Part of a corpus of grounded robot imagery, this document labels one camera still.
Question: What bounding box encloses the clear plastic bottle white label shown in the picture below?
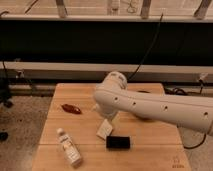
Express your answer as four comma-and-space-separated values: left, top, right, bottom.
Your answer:
57, 128, 82, 168

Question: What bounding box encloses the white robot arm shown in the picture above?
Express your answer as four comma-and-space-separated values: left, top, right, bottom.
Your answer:
93, 71, 213, 136

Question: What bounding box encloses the green ceramic bowl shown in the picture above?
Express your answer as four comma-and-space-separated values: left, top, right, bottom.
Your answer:
133, 89, 152, 121

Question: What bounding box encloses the beige rectangular block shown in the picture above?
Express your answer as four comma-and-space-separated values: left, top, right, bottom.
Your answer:
96, 119, 113, 139

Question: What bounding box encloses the black rectangular box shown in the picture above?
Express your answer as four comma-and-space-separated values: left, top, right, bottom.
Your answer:
106, 136, 130, 149

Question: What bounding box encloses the black hanging cable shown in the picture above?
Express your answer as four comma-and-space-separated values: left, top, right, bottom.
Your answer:
126, 12, 165, 82

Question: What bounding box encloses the black floor cable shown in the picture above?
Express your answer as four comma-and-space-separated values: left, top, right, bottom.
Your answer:
164, 87, 208, 150

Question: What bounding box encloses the grey metal wall rail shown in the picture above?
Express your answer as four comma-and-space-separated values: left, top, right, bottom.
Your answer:
0, 60, 213, 84

